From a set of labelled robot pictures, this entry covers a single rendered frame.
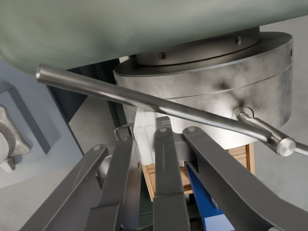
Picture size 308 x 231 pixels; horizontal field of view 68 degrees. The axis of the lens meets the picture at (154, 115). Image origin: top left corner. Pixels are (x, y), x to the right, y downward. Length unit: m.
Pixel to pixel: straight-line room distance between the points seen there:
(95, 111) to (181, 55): 1.35
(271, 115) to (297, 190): 2.09
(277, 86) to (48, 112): 0.72
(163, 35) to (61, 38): 0.11
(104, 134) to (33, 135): 0.90
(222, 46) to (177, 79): 0.09
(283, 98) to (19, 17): 0.35
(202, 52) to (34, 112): 0.68
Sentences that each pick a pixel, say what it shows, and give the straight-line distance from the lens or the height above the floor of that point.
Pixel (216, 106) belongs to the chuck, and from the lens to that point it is 0.31.
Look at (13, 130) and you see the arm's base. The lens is 0.87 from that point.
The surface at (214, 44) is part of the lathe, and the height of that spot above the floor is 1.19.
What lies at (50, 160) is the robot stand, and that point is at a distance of 0.97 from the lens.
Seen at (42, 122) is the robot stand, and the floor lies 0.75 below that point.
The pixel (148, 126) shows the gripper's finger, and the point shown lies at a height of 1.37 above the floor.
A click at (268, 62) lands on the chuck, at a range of 0.34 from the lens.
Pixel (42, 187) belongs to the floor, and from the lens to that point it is 2.09.
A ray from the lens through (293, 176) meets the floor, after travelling 2.32.
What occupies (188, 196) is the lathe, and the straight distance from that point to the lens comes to 0.89.
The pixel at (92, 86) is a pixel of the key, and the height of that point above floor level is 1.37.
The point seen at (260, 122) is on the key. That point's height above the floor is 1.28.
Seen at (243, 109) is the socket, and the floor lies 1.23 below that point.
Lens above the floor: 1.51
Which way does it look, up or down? 68 degrees down
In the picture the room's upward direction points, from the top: 170 degrees clockwise
